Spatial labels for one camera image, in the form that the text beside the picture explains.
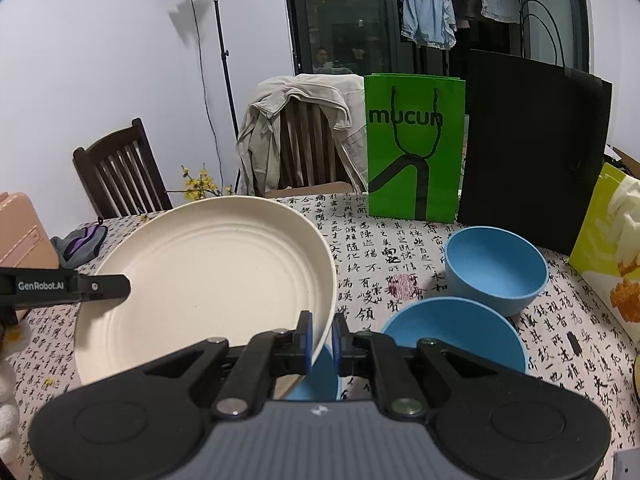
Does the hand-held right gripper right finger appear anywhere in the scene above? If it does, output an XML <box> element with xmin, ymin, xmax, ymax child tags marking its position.
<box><xmin>332</xmin><ymin>312</ymin><xmax>498</xmax><ymax>418</ymax></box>

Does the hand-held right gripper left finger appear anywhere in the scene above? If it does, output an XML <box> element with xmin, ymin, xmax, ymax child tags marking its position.
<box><xmin>142</xmin><ymin>310</ymin><xmax>316</xmax><ymax>421</ymax></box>

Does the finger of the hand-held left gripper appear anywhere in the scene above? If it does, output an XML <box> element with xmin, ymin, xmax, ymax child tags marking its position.
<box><xmin>0</xmin><ymin>267</ymin><xmax>132</xmax><ymax>311</ymax></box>

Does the cream ribbed plate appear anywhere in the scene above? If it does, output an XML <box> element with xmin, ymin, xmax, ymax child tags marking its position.
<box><xmin>73</xmin><ymin>195</ymin><xmax>338</xmax><ymax>396</ymax></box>

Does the grey and purple cloth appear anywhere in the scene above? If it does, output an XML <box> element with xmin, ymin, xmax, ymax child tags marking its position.
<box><xmin>50</xmin><ymin>224</ymin><xmax>109</xmax><ymax>268</ymax></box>

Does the pink ribbed suitcase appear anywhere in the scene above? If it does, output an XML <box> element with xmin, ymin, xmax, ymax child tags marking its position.
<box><xmin>0</xmin><ymin>191</ymin><xmax>60</xmax><ymax>281</ymax></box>

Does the fuzzy purple garment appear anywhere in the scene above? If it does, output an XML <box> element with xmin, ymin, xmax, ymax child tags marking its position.
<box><xmin>0</xmin><ymin>322</ymin><xmax>23</xmax><ymax>466</ymax></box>

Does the dark wooden chair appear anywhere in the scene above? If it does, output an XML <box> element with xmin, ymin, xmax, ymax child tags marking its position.
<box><xmin>72</xmin><ymin>117</ymin><xmax>173</xmax><ymax>221</ymax></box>

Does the yellow flower branch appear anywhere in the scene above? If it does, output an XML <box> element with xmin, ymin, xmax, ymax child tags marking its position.
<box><xmin>140</xmin><ymin>162</ymin><xmax>236</xmax><ymax>223</ymax></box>

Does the wooden chair under jacket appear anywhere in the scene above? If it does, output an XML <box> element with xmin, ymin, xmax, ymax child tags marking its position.
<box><xmin>265</xmin><ymin>97</ymin><xmax>351</xmax><ymax>198</ymax></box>

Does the green paper bag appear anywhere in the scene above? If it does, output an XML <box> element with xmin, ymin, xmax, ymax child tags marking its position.
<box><xmin>363</xmin><ymin>74</ymin><xmax>467</xmax><ymax>224</ymax></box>

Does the beige jacket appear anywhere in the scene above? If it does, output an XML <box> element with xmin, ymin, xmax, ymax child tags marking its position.
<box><xmin>236</xmin><ymin>74</ymin><xmax>370</xmax><ymax>197</ymax></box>

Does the black paper bag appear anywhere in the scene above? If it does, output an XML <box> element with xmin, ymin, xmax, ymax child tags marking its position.
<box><xmin>457</xmin><ymin>0</ymin><xmax>613</xmax><ymax>257</ymax></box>

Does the yellow-green printed paper bag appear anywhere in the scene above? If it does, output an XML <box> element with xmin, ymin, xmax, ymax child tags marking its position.
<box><xmin>568</xmin><ymin>162</ymin><xmax>640</xmax><ymax>313</ymax></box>

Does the dark sliding glass door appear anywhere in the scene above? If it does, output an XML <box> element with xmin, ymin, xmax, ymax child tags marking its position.
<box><xmin>281</xmin><ymin>0</ymin><xmax>591</xmax><ymax>91</ymax></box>

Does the brown cardboard box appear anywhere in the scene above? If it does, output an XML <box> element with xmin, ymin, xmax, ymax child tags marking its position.
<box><xmin>604</xmin><ymin>146</ymin><xmax>640</xmax><ymax>178</ymax></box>

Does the hanging light blue shirt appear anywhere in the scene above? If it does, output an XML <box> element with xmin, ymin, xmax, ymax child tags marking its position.
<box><xmin>398</xmin><ymin>0</ymin><xmax>457</xmax><ymax>51</ymax></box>

